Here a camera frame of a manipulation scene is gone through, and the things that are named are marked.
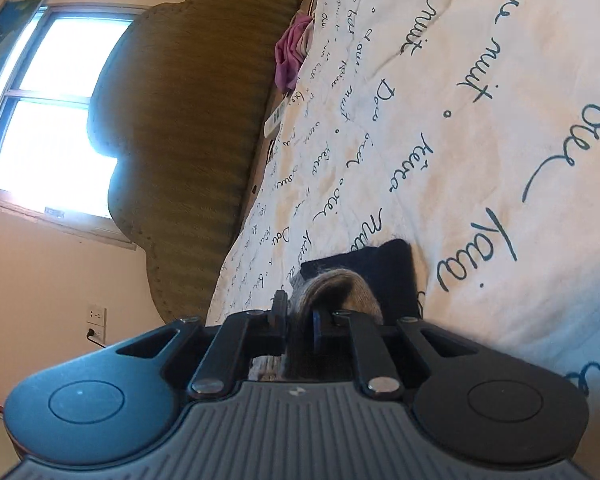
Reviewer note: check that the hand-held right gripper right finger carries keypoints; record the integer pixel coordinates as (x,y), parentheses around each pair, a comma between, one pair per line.
(316,332)

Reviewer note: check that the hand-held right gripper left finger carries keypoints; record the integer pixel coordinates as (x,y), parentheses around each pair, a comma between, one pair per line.
(280,320)

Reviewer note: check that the grey sweater with navy sleeves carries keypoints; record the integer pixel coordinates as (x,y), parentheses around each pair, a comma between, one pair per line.
(345,285)

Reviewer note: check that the white power strip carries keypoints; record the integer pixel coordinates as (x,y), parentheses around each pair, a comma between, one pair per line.
(275,117)

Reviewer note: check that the olive green padded headboard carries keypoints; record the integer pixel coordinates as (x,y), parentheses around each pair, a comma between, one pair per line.
(180,135)

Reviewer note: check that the purple cloth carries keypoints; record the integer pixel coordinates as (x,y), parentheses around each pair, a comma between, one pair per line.
(290,55)

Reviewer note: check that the white script printed blanket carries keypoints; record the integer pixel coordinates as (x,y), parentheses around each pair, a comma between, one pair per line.
(480,110)

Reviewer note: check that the window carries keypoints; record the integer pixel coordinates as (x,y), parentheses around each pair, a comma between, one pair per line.
(45,110)

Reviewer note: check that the blue printed curtain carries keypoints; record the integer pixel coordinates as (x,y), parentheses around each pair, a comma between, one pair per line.
(5,35)

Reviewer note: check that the white wall outlet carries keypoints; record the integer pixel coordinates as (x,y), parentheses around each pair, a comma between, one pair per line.
(97,314)
(100,337)

